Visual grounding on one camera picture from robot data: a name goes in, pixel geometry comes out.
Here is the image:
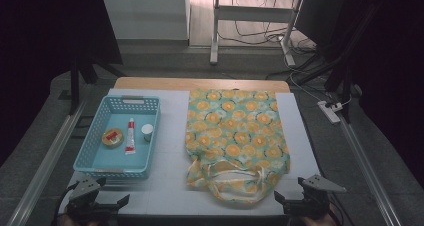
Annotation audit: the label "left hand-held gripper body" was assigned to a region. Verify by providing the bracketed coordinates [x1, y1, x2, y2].
[64, 176, 118, 222]

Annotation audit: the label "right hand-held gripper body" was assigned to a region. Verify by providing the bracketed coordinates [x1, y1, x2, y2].
[285, 174, 348, 220]

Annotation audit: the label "blue perforated plastic basket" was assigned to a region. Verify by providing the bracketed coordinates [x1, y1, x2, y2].
[72, 94, 162, 180]

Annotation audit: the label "round yellow tin red label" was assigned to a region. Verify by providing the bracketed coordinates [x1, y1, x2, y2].
[101, 127, 125, 149]

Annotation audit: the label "white and red tube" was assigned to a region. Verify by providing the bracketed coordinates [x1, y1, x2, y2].
[124, 117, 137, 156]

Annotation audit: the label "small white jar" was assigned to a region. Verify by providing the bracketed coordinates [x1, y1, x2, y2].
[140, 123, 155, 143]

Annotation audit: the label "orange slice print cloth bag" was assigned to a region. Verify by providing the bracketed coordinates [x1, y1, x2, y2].
[184, 88, 292, 205]

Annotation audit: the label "person's left hand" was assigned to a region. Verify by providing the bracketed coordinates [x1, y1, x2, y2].
[61, 214, 101, 226]

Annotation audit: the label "person's right hand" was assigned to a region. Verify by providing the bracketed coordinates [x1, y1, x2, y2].
[301, 214, 338, 226]

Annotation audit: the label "white power strip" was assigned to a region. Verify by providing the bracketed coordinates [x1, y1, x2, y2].
[317, 100, 344, 124]

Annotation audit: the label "black metal stand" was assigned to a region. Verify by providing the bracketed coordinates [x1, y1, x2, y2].
[266, 0, 396, 124]
[68, 50, 128, 116]

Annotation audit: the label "dark curtain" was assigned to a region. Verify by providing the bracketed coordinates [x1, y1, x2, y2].
[346, 0, 424, 189]
[0, 0, 124, 169]

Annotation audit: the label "white cabinet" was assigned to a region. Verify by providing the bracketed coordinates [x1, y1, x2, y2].
[100, 0, 191, 41]

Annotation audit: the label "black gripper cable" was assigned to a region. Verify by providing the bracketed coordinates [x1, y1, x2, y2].
[52, 181, 80, 222]
[328, 199, 349, 226]

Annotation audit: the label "aluminium rail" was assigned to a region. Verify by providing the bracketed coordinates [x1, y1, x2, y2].
[6, 97, 88, 226]
[337, 117, 403, 226]

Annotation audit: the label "white cable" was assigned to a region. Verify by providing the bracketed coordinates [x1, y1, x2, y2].
[283, 52, 353, 108]

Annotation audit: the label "black floor cables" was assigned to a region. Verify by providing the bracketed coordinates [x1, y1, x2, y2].
[218, 0, 318, 55]

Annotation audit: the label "white desk frame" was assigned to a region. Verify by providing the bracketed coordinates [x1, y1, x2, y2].
[209, 0, 305, 67]

